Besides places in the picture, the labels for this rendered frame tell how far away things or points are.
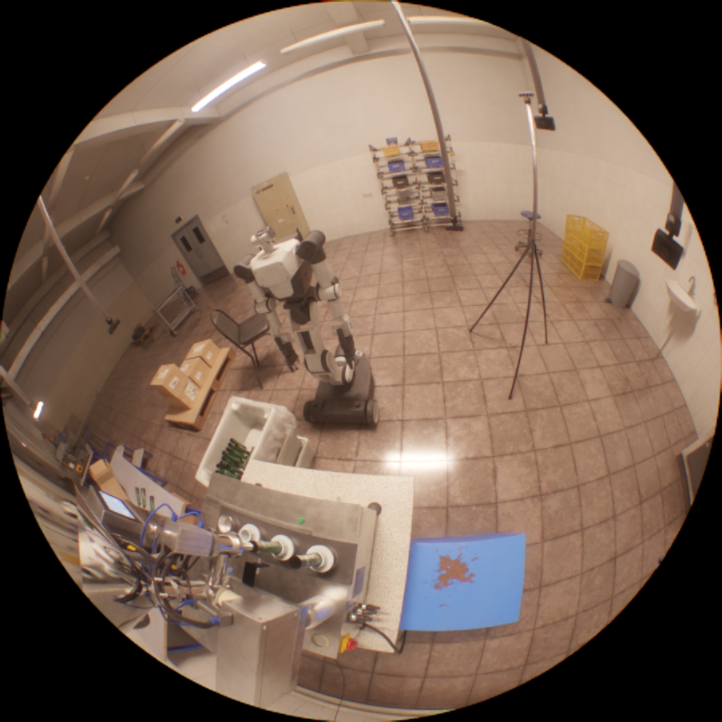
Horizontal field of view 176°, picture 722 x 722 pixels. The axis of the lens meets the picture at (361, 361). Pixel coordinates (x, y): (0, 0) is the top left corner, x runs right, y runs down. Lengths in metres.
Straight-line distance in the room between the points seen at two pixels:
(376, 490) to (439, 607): 0.59
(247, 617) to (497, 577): 0.91
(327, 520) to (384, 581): 0.37
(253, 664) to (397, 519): 0.68
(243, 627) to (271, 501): 0.45
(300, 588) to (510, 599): 0.81
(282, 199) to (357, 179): 1.63
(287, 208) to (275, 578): 5.53
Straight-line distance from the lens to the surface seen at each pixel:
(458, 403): 1.90
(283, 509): 0.75
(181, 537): 0.43
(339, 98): 5.57
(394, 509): 0.91
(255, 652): 0.46
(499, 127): 5.80
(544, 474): 1.87
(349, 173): 5.39
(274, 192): 5.54
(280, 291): 1.28
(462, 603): 1.12
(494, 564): 1.10
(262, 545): 0.59
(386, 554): 0.92
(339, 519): 0.67
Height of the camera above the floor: 1.65
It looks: 46 degrees down
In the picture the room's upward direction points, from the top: 22 degrees counter-clockwise
